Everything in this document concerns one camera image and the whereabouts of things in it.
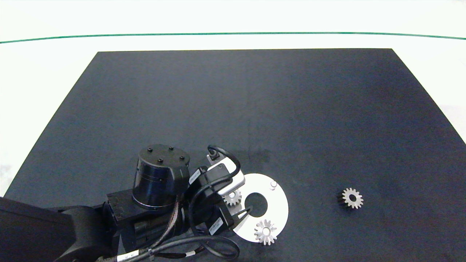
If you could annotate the small steel planetary gear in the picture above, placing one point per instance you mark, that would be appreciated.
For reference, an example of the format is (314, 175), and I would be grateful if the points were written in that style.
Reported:
(358, 200)
(259, 233)
(237, 199)

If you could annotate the round white plate with pins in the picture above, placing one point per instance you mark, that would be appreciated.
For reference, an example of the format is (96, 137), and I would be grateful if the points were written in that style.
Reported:
(281, 211)

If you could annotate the dark mat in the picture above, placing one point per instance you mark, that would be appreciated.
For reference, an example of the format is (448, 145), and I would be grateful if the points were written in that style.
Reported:
(327, 109)

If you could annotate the boxy silver wrist camera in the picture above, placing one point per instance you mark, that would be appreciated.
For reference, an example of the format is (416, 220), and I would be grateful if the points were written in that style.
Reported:
(236, 183)

